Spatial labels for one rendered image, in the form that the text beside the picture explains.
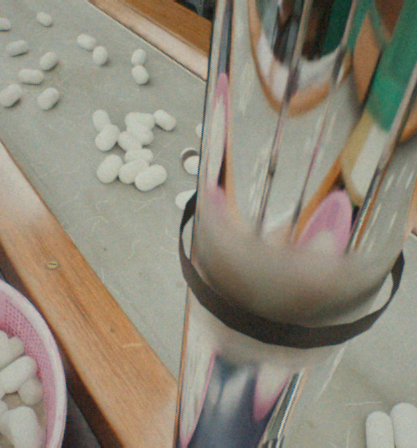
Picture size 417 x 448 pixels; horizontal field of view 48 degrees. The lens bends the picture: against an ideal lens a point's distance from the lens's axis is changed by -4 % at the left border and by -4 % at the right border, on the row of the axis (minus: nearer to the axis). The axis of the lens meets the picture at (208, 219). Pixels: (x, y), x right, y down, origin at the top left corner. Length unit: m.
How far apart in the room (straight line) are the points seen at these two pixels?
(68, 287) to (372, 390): 0.25
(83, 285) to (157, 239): 0.10
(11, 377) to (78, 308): 0.07
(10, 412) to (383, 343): 0.29
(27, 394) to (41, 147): 0.30
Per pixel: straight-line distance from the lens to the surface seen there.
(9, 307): 0.41
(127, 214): 0.49
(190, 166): 0.52
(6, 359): 0.40
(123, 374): 0.35
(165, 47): 0.80
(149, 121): 0.59
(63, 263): 0.41
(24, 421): 0.37
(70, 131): 0.61
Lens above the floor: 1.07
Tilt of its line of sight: 43 degrees down
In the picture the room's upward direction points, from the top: 7 degrees clockwise
